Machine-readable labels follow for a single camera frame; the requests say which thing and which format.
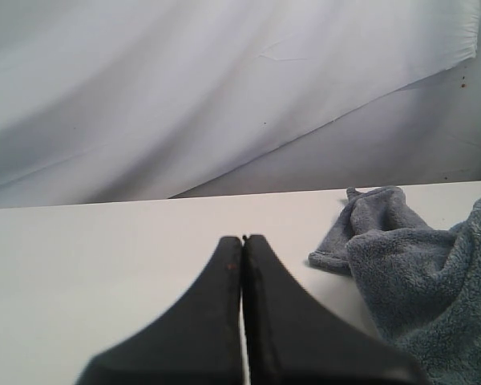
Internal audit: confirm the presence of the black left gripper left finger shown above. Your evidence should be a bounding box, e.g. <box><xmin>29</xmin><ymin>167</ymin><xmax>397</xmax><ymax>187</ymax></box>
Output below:
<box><xmin>77</xmin><ymin>237</ymin><xmax>244</xmax><ymax>384</ymax></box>

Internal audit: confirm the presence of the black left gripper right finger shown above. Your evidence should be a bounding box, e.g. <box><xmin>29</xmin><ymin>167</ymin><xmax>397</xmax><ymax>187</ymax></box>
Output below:
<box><xmin>243</xmin><ymin>235</ymin><xmax>428</xmax><ymax>384</ymax></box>

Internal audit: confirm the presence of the grey-blue fluffy towel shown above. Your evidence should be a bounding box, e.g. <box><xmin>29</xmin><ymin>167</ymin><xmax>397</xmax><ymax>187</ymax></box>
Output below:
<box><xmin>308</xmin><ymin>186</ymin><xmax>481</xmax><ymax>384</ymax></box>

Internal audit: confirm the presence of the white backdrop cloth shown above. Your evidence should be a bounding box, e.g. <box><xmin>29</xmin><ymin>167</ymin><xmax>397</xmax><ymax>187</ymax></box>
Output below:
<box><xmin>0</xmin><ymin>1</ymin><xmax>481</xmax><ymax>209</ymax></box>

